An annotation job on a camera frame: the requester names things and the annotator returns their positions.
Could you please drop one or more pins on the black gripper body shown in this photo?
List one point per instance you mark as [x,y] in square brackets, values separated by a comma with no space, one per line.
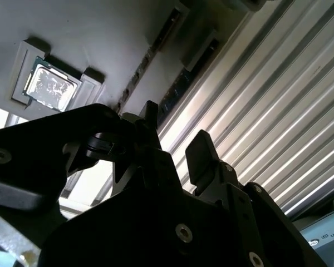
[128,236]

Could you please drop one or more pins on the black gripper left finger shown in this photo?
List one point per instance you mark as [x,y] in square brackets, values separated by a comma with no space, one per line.
[39,150]

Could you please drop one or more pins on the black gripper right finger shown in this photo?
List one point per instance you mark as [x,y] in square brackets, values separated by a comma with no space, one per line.
[203,155]

